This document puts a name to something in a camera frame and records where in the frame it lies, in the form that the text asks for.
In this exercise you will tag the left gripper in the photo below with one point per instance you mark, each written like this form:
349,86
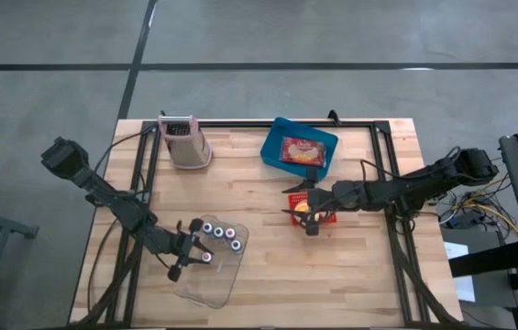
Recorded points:
178,245

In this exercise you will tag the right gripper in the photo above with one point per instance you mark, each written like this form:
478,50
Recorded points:
327,199

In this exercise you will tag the yellow banana-like object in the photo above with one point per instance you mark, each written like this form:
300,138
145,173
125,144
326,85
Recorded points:
302,206

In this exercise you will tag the pink food colouring bottle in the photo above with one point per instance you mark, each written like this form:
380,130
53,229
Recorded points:
206,257
230,234

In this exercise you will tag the black food colouring bottle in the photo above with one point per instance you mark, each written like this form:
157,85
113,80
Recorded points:
218,232
207,227
236,245

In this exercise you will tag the clear plastic bin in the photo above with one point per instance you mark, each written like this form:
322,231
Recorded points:
222,284

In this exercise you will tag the red snack packet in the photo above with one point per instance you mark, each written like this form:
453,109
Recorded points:
303,152

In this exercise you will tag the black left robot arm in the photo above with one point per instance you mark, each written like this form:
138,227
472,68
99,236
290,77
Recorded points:
102,192

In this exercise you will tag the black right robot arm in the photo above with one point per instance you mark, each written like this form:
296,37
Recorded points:
400,185

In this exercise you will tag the red plastic basket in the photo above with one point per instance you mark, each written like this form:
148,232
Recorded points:
295,199

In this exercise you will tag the teal plastic bin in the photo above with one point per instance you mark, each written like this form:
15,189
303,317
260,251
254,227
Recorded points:
270,151

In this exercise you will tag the metal box grater pink trim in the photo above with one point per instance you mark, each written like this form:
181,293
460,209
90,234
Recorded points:
187,146

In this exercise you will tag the white paper sheet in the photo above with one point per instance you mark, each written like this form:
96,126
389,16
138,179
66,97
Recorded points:
459,270

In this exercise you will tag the black support beam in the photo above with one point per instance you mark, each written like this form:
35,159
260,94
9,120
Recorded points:
492,259

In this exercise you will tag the black aluminium table frame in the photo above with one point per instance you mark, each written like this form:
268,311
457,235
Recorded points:
240,124

